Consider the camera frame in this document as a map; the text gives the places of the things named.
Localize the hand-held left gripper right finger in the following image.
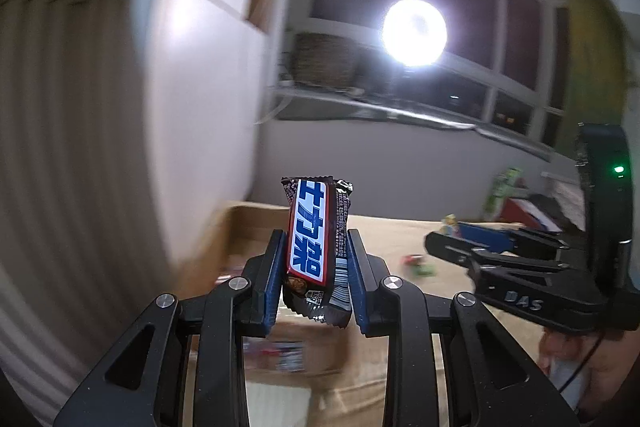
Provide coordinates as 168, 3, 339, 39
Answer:
346, 228, 583, 427

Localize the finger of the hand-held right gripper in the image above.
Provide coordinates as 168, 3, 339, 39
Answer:
425, 231, 609, 329
456, 221, 572, 265

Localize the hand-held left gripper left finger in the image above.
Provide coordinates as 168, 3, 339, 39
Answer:
52, 228, 287, 427

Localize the chocolate bar with blue print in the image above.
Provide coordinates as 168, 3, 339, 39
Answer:
279, 176, 357, 329

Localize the cardboard box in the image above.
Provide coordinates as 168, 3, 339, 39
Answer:
175, 202, 393, 390

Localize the brown chocolate bar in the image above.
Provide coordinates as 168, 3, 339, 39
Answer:
244, 341, 307, 372

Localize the person's right hand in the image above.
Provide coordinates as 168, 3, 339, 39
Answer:
537, 329, 640, 419

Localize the red and dark bag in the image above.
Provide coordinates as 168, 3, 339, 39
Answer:
499, 193, 578, 234

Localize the green carton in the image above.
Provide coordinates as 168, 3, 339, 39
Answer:
481, 167, 522, 221

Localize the green candy packet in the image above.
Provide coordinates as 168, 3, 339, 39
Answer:
403, 253, 437, 279

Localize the white ribbed panel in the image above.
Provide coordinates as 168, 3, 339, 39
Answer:
0, 0, 173, 410

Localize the woven basket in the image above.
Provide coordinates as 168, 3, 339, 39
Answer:
291, 33, 359, 88

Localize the black cable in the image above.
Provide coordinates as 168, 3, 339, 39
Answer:
557, 334, 604, 394

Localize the ring light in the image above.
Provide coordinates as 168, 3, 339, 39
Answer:
381, 0, 449, 68

